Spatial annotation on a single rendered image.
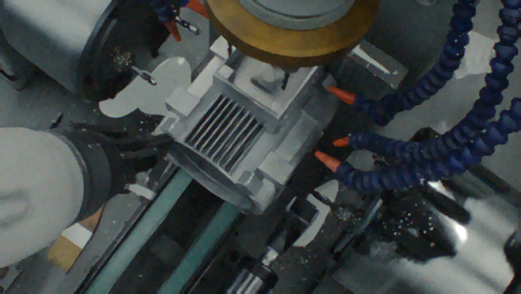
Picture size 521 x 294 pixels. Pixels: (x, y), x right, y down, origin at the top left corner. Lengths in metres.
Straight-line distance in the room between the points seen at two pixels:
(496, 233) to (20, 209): 0.54
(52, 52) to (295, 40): 0.40
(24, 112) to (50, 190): 0.71
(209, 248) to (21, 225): 0.53
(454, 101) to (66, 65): 0.75
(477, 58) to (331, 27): 0.74
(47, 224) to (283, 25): 0.27
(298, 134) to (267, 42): 0.28
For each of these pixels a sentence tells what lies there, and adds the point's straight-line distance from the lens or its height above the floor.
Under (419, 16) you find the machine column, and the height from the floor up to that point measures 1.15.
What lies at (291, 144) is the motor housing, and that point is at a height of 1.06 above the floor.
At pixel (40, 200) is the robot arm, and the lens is 0.42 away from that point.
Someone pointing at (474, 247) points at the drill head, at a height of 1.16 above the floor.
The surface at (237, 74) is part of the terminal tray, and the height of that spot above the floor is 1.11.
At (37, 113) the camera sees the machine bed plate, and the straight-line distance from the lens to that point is 1.13.
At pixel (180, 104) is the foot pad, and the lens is 0.79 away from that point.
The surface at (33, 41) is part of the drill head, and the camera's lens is 0.85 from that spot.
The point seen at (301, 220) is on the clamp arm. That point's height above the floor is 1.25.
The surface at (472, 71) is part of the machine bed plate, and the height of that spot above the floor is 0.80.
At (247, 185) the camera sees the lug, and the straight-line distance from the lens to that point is 0.74.
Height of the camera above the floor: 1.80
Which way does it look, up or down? 71 degrees down
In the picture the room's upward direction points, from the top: 11 degrees clockwise
